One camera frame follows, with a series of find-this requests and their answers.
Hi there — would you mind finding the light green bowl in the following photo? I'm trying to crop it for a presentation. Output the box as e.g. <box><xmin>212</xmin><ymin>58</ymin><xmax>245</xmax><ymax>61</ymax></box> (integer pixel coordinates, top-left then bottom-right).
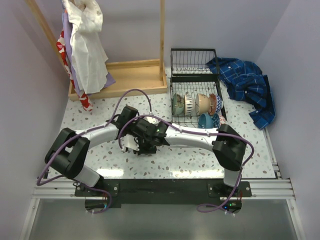
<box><xmin>172</xmin><ymin>93</ymin><xmax>185</xmax><ymax>116</ymax></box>

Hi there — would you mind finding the white black striped bowl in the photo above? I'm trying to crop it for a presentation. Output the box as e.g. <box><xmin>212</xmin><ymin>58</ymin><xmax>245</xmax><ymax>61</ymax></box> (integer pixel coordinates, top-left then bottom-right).
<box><xmin>184</xmin><ymin>94</ymin><xmax>195</xmax><ymax>115</ymax></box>

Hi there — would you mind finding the teal blue bowl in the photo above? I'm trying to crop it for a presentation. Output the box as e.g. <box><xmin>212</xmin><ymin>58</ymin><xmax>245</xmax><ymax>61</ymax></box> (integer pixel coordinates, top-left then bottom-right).
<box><xmin>198</xmin><ymin>113</ymin><xmax>214</xmax><ymax>129</ymax></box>

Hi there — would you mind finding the cream beige bowl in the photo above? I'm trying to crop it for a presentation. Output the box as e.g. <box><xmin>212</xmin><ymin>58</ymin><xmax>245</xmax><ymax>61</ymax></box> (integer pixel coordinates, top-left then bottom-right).
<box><xmin>195</xmin><ymin>93</ymin><xmax>211</xmax><ymax>115</ymax></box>

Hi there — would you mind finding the blue triangle patterned bowl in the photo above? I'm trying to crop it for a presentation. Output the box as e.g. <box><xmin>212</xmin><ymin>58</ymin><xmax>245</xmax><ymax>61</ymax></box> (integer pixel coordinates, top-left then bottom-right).
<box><xmin>211</xmin><ymin>113</ymin><xmax>228</xmax><ymax>128</ymax></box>

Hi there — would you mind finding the red blue patterned bowl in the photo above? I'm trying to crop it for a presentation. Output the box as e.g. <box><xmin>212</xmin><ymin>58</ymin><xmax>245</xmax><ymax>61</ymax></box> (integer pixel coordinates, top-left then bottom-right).
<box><xmin>208</xmin><ymin>93</ymin><xmax>224</xmax><ymax>116</ymax></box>

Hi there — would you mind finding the black wire dish rack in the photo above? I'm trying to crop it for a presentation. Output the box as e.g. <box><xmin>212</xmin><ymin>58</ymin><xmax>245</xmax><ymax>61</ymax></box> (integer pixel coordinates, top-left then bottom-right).
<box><xmin>169</xmin><ymin>48</ymin><xmax>223</xmax><ymax>127</ymax></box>

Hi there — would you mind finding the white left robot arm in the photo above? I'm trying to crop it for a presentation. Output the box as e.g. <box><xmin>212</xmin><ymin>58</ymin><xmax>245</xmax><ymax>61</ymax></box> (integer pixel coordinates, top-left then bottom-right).
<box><xmin>44</xmin><ymin>106</ymin><xmax>138</xmax><ymax>196</ymax></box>

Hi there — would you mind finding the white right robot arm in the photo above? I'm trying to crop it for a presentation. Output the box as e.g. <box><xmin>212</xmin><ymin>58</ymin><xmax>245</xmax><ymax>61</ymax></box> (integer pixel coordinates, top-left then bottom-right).
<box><xmin>130</xmin><ymin>118</ymin><xmax>247</xmax><ymax>197</ymax></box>

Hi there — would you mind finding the white hanging shirt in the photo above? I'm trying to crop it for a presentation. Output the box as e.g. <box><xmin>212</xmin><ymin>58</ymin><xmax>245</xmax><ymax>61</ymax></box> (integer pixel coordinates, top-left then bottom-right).
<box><xmin>63</xmin><ymin>0</ymin><xmax>108</xmax><ymax>94</ymax></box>

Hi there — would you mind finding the blue plaid shirt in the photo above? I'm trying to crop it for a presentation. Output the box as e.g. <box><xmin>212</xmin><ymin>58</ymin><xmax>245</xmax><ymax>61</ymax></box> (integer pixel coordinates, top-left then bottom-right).
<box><xmin>206</xmin><ymin>57</ymin><xmax>276</xmax><ymax>130</ymax></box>

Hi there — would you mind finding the red white floral garment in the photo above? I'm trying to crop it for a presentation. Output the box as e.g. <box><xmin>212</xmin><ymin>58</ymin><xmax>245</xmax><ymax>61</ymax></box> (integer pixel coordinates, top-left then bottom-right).
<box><xmin>56</xmin><ymin>28</ymin><xmax>94</xmax><ymax>112</ymax></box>

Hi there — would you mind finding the lavender hanging garment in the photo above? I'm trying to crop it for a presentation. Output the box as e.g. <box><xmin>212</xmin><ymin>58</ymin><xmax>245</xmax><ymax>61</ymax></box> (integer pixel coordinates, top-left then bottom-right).
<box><xmin>67</xmin><ymin>8</ymin><xmax>116</xmax><ymax>95</ymax></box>

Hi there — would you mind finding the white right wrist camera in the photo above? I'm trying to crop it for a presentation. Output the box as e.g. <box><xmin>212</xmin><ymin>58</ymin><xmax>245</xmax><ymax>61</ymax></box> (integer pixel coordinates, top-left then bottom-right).
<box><xmin>120</xmin><ymin>134</ymin><xmax>140</xmax><ymax>152</ymax></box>

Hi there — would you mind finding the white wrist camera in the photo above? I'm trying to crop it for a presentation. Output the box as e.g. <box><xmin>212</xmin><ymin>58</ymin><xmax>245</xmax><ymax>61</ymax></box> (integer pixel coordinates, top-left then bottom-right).
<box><xmin>144</xmin><ymin>115</ymin><xmax>159</xmax><ymax>125</ymax></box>
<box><xmin>120</xmin><ymin>134</ymin><xmax>140</xmax><ymax>152</ymax></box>

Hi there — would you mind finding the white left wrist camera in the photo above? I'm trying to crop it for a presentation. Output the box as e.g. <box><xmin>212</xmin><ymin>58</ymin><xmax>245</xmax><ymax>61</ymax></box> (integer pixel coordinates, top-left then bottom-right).
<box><xmin>144</xmin><ymin>115</ymin><xmax>159</xmax><ymax>125</ymax></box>

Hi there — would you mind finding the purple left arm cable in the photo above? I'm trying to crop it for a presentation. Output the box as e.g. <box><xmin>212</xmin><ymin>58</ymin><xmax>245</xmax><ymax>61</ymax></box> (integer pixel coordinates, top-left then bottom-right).
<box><xmin>36</xmin><ymin>88</ymin><xmax>153</xmax><ymax>214</ymax></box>

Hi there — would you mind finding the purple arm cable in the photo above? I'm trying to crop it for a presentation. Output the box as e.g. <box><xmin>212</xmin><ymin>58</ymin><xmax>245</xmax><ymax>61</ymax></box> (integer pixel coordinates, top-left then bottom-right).
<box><xmin>36</xmin><ymin>88</ymin><xmax>153</xmax><ymax>214</ymax></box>
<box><xmin>117</xmin><ymin>115</ymin><xmax>255</xmax><ymax>214</ymax></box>

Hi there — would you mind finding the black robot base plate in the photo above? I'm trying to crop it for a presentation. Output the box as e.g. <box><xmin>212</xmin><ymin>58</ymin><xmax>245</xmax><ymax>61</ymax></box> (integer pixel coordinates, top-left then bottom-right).
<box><xmin>74</xmin><ymin>178</ymin><xmax>252</xmax><ymax>210</ymax></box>

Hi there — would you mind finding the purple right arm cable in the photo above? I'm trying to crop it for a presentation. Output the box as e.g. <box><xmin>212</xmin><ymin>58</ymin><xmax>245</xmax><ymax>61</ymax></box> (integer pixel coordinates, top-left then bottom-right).
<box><xmin>117</xmin><ymin>115</ymin><xmax>255</xmax><ymax>214</ymax></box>

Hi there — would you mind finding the aluminium rail frame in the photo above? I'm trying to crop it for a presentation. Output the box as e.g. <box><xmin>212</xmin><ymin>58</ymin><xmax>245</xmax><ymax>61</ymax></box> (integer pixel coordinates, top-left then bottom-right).
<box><xmin>19</xmin><ymin>129</ymin><xmax>306</xmax><ymax>240</ymax></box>

